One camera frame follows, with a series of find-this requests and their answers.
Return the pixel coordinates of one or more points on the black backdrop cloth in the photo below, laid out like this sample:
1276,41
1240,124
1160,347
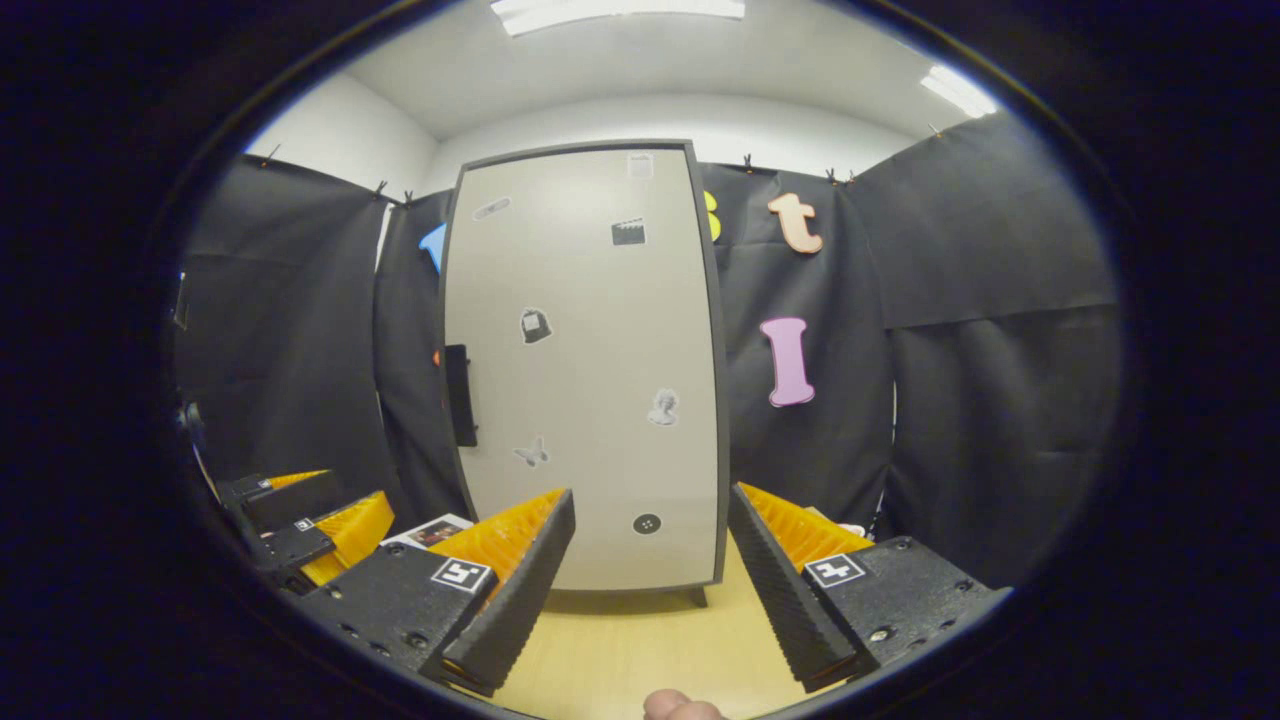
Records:
1000,400

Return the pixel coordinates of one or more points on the beige cabinet door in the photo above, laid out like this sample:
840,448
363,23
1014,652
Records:
600,400

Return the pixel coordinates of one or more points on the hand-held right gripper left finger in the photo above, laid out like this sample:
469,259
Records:
520,600

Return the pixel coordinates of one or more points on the dark grey cabinet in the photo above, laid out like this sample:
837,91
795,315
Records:
722,450

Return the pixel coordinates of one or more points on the green pink plush toy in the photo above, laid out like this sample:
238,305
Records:
852,529

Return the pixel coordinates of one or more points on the white portrait cover book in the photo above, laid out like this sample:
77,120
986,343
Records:
430,530

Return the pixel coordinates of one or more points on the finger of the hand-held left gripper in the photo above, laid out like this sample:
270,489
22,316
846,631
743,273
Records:
300,545
290,497

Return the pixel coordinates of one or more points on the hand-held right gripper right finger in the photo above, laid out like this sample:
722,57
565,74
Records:
785,600

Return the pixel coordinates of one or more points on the ceiling light panel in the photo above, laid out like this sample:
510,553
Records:
620,10
960,92

